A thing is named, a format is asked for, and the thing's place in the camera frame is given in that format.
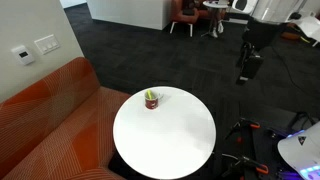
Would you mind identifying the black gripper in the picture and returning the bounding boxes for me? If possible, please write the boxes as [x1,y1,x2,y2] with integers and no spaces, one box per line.
[235,19,284,86]

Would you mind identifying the small round white table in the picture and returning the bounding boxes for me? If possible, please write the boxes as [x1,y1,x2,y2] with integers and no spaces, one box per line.
[201,0,231,38]

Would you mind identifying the orange chair white legs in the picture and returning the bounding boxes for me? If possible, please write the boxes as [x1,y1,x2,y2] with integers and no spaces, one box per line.
[169,0,201,38]

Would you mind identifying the black bag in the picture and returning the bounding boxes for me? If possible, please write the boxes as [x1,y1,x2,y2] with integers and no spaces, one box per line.
[181,0,198,16]

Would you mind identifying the black robot mounting stand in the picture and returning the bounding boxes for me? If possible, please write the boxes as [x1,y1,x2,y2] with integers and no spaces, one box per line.
[229,116,301,180]

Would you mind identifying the red patterned mug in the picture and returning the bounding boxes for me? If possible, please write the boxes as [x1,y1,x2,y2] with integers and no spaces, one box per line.
[143,89,165,110]

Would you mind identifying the white counter block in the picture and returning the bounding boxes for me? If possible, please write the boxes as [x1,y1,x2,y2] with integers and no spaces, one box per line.
[86,0,173,31]

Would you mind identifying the orange patterned sofa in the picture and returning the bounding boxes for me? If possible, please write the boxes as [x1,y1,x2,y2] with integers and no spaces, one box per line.
[0,56,133,180]

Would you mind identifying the thin black floor cable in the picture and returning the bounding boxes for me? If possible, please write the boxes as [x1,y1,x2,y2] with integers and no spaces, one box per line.
[266,36,320,101]

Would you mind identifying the black clamp orange handle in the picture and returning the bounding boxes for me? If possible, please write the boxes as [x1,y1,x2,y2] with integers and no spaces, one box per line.
[221,154,269,179]
[224,117,261,141]

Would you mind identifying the black looped cable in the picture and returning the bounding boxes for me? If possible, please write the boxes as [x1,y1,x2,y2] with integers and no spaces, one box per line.
[288,111,318,133]

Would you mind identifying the white light switch plate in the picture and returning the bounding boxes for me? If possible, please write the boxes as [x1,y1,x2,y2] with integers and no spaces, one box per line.
[33,33,61,56]

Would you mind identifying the white wall thermostat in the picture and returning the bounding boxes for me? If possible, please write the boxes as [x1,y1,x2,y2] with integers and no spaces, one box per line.
[10,44,36,66]

